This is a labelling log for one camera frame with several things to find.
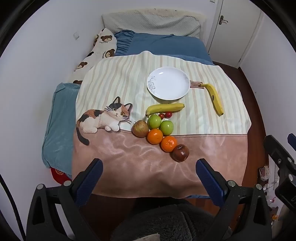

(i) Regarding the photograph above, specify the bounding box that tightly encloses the grey textured pillow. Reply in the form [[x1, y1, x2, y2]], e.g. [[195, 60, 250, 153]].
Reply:
[[102, 10, 201, 37]]

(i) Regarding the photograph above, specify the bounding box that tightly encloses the white floral plate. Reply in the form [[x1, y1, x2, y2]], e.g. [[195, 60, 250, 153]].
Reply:
[[146, 67, 191, 100]]

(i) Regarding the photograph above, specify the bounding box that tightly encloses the yellow banana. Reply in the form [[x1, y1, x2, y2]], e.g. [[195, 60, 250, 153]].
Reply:
[[200, 83, 224, 116], [145, 103, 185, 118]]

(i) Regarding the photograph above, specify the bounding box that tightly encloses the red patterned cloth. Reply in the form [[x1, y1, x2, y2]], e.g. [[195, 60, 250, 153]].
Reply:
[[50, 168, 72, 186]]

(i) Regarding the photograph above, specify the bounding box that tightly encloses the green apple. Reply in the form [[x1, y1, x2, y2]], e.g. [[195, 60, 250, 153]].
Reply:
[[148, 114, 162, 130], [160, 120, 174, 136]]

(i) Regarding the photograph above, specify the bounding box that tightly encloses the white fluffy blanket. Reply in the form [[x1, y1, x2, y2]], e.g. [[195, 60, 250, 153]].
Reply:
[[136, 8, 206, 22]]

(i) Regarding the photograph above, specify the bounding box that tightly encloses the plastic wrapper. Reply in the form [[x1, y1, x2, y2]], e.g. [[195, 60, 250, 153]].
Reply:
[[259, 164, 270, 180]]

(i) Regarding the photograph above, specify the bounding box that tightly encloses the dark red apple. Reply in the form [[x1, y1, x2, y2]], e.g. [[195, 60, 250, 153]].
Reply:
[[171, 144, 190, 162]]

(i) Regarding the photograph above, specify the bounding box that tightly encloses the teal cushion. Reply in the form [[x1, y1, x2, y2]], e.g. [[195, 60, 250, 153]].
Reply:
[[42, 83, 81, 176]]

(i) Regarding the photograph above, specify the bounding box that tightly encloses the white door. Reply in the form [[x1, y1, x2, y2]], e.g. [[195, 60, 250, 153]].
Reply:
[[207, 0, 264, 68]]

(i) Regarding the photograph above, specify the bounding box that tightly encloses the striped cat print blanket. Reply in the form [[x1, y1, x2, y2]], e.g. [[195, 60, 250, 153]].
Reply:
[[72, 51, 252, 200]]

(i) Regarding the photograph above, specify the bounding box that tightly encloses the red yellow apple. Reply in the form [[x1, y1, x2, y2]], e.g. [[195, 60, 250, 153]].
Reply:
[[132, 120, 149, 138]]

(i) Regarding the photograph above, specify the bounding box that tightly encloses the bear print pillow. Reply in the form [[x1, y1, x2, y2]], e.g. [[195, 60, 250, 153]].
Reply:
[[67, 28, 117, 85]]

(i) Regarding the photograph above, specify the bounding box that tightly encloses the orange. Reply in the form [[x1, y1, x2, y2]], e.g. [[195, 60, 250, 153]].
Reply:
[[161, 136, 178, 153], [147, 128, 164, 145]]

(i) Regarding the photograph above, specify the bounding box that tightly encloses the dark fuzzy clothing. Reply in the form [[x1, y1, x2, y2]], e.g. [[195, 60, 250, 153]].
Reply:
[[111, 198, 234, 241]]

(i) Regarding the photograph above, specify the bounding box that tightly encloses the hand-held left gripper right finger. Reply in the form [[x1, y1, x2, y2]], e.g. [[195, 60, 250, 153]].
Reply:
[[196, 159, 272, 241]]

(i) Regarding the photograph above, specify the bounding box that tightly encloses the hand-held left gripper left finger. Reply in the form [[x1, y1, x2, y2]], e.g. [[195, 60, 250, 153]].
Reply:
[[26, 158, 104, 241]]

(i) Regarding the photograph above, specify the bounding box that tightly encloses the black cable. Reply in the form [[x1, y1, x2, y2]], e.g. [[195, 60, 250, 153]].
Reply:
[[0, 174, 26, 241]]

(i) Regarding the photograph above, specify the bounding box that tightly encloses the blue quilt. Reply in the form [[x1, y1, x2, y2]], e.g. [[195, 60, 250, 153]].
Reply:
[[113, 30, 214, 65]]

